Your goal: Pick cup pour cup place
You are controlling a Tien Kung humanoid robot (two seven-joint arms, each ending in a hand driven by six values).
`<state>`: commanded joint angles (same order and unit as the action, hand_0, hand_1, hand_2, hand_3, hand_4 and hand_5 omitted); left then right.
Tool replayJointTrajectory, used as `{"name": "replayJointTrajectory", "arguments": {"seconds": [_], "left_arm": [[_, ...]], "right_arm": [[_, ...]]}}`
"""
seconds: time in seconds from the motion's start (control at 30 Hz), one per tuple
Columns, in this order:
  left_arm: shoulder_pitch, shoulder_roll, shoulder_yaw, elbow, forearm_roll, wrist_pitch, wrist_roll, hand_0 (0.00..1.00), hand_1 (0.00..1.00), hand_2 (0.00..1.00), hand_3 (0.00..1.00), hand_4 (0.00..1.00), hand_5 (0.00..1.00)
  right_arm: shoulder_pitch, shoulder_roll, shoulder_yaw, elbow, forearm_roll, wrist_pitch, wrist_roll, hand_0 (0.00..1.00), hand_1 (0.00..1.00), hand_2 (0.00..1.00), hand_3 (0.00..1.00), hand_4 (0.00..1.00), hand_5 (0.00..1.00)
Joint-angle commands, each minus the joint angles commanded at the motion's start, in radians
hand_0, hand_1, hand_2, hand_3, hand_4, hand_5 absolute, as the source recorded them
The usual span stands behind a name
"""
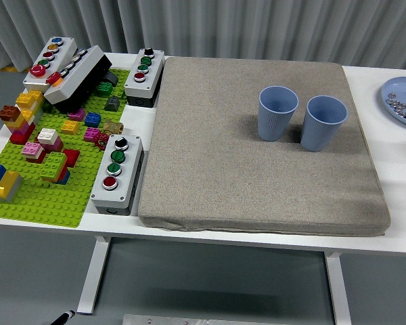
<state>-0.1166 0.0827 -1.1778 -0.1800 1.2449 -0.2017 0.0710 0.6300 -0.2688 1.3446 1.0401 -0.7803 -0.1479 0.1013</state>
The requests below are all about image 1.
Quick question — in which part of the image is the blue toy brick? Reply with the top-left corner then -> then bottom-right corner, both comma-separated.
84,112 -> 102,128

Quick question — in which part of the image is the grey pleated curtain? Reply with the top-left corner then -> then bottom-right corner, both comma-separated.
0,0 -> 406,72

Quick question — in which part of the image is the dark grey arched brick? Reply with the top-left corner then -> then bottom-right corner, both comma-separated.
101,72 -> 119,87

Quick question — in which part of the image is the four-button grey control box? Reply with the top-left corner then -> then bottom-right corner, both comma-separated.
90,133 -> 145,216
124,47 -> 166,108

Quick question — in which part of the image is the brown yellow pink brick tower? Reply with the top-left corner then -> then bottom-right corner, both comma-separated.
0,89 -> 45,146

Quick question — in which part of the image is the pink white red brick stack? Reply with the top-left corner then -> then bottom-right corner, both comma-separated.
22,141 -> 47,165

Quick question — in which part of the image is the white table leg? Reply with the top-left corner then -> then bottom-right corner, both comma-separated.
77,235 -> 112,314
323,251 -> 353,325

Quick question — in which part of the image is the brass valve with red handle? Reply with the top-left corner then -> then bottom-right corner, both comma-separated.
95,118 -> 125,149

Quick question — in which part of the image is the white magenta brick stack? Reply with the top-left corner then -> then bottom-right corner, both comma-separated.
37,127 -> 64,153

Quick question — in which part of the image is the blue ribbed cup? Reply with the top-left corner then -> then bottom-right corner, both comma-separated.
300,95 -> 349,152
258,85 -> 300,142

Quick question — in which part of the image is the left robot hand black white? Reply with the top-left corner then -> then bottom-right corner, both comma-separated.
49,309 -> 76,325

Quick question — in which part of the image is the blue yellow grey brick stack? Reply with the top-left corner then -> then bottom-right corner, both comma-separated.
0,162 -> 24,203

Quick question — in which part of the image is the five-button grey control box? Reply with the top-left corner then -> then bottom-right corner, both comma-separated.
22,36 -> 78,94

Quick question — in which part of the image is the grey-brown mat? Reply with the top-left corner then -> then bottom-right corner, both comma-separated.
137,56 -> 392,237

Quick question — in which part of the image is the dark grey sloped brick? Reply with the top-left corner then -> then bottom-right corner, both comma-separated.
104,95 -> 120,112

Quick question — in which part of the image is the green brick baseplate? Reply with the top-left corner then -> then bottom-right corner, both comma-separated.
0,68 -> 131,229

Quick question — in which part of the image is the red toy brick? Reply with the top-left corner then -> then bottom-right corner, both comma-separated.
62,148 -> 81,169

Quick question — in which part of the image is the green orange brick stack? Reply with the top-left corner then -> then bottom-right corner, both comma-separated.
40,151 -> 71,186

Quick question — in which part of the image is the yellow toy brick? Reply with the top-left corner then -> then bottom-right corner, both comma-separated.
61,120 -> 80,135

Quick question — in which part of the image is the blue plate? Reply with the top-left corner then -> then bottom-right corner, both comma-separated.
380,77 -> 406,129

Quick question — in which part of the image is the tilted grey button box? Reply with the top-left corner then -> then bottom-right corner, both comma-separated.
43,45 -> 113,113

